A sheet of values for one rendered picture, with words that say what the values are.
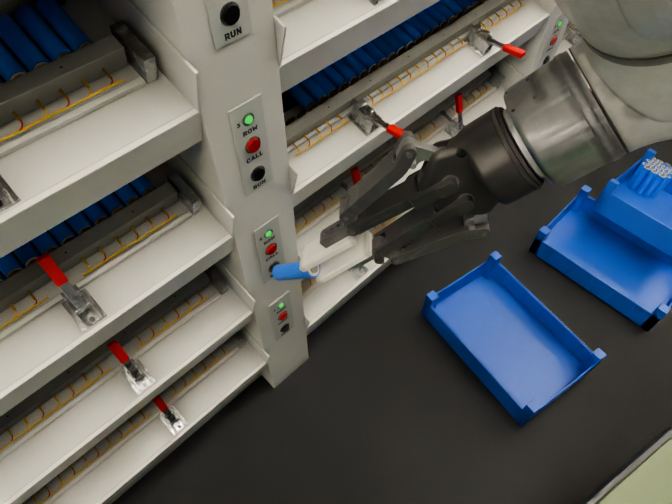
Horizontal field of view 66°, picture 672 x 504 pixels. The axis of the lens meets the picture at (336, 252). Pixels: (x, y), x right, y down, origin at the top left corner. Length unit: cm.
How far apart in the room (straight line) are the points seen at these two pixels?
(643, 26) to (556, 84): 11
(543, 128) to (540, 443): 79
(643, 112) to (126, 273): 51
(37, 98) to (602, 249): 120
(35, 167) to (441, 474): 83
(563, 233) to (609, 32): 107
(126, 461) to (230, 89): 64
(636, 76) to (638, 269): 104
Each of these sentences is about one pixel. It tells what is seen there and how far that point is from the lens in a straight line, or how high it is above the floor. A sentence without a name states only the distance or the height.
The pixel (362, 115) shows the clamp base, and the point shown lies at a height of 53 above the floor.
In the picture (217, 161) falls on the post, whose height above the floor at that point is 63.
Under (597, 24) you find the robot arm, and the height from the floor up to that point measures 85.
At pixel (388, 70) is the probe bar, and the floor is 55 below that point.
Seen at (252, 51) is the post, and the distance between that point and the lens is 52.
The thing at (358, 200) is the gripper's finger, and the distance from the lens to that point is 45.
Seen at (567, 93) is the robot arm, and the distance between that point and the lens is 41.
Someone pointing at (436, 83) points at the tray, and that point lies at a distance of 85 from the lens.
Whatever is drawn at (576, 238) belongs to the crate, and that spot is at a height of 0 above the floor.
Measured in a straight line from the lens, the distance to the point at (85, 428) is 78.
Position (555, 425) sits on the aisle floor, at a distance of 113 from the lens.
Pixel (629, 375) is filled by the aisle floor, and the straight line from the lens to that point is 124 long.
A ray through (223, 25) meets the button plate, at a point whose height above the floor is 76.
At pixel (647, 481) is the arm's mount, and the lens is 92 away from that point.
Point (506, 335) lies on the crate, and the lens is 117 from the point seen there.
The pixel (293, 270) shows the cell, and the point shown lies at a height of 55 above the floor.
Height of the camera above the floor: 100
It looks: 55 degrees down
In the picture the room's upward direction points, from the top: straight up
